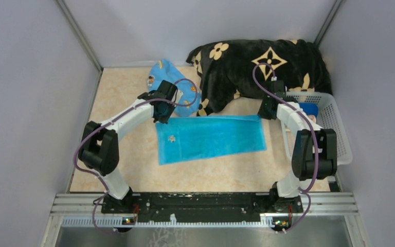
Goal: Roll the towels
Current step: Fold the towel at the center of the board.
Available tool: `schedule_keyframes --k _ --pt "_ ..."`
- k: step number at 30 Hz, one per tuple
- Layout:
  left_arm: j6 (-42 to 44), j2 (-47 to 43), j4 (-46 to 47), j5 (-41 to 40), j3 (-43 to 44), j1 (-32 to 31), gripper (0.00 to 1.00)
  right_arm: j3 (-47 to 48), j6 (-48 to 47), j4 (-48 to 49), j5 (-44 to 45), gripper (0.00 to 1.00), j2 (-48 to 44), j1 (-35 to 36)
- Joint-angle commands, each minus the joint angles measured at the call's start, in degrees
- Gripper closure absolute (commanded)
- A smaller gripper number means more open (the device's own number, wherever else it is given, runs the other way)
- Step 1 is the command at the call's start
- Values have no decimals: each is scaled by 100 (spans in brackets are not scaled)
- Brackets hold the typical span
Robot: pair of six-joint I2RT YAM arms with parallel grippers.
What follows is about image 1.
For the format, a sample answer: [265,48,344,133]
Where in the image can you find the teal small cloth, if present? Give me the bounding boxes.
[155,115,267,165]

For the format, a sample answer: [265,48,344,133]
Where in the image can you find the dark blue towel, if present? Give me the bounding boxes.
[299,102,319,117]

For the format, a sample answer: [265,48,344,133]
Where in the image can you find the grey orange printed cloth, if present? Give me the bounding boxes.
[308,115,317,123]

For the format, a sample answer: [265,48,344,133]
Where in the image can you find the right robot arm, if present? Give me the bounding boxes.
[256,80,337,212]

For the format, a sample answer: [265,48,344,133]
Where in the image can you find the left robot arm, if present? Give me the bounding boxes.
[77,80,179,213]

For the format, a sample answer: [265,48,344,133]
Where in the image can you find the light blue printed towel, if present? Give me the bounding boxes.
[147,59,201,117]

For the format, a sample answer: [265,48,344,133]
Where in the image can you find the black floral plush blanket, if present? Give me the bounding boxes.
[186,39,332,116]

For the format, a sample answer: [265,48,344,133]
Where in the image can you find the white plastic basket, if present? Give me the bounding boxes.
[281,92,353,166]

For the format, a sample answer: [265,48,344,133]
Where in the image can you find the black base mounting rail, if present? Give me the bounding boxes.
[101,189,304,227]

